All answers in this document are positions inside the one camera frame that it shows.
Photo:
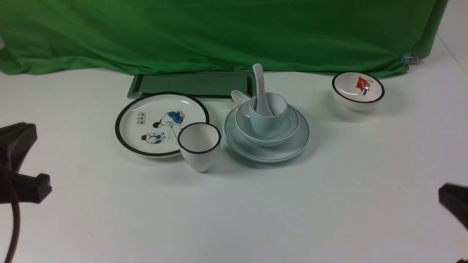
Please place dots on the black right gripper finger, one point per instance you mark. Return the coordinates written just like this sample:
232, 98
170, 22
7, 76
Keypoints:
454, 198

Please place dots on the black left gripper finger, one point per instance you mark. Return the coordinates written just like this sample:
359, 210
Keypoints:
15, 142

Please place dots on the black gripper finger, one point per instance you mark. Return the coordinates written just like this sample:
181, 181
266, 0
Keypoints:
28, 189

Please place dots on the pale blue cup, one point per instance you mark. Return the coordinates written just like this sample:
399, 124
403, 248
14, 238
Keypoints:
268, 126

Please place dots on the white ceramic spoon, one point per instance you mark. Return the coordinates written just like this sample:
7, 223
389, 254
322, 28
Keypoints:
262, 106

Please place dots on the pale blue bowl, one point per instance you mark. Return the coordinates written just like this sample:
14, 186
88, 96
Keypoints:
242, 120

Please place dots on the green backdrop cloth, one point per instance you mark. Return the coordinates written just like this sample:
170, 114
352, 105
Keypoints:
139, 37

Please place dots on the illustrated black-rimmed white plate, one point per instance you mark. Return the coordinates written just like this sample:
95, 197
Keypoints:
149, 126

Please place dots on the small illustrated white bowl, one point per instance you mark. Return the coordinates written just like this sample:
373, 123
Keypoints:
357, 91

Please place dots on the blue binder clip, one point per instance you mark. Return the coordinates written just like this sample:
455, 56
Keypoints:
409, 58

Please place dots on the pale blue plate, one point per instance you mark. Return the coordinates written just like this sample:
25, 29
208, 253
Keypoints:
293, 146

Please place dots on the black-rimmed white cup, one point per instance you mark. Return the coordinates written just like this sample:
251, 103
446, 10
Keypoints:
199, 144

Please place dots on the green rectangular tray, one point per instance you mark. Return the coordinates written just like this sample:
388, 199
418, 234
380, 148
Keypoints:
205, 86

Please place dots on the white spoon behind plate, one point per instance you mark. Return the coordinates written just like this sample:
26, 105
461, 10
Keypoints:
239, 97

